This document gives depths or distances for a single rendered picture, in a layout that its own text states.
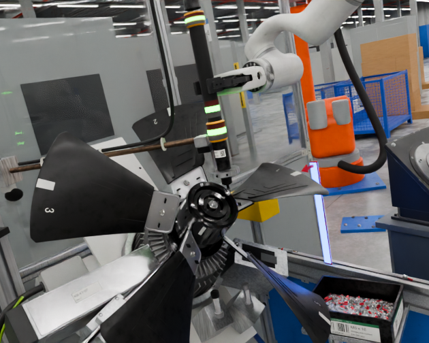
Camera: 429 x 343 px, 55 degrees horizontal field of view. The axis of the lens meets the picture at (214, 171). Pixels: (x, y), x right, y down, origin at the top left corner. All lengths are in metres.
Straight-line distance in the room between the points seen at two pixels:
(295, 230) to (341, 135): 2.53
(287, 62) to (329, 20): 0.17
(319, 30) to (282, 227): 1.45
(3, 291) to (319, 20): 1.10
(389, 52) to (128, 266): 8.21
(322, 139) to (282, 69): 3.70
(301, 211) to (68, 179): 1.72
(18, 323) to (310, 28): 0.86
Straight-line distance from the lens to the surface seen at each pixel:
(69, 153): 0.88
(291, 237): 2.35
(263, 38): 1.11
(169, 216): 0.91
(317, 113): 4.65
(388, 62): 8.86
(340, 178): 4.80
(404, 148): 1.42
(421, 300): 1.24
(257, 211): 1.39
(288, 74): 1.09
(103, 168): 0.87
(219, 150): 0.94
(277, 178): 1.10
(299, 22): 1.03
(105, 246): 1.08
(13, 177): 1.22
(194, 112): 1.09
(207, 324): 1.00
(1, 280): 1.34
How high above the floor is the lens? 1.48
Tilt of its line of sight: 12 degrees down
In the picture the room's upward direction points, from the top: 11 degrees counter-clockwise
